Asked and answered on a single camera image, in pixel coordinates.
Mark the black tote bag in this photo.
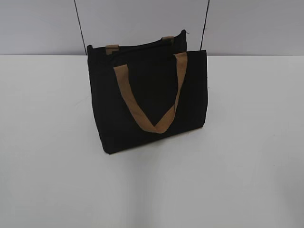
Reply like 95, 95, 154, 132
87, 30, 208, 154

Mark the brown front bag handle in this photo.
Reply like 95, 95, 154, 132
114, 52, 188, 134

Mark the brown bag handle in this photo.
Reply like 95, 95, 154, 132
105, 36, 174, 55
114, 52, 188, 134

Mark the brown rear bag handle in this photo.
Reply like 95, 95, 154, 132
105, 36, 174, 55

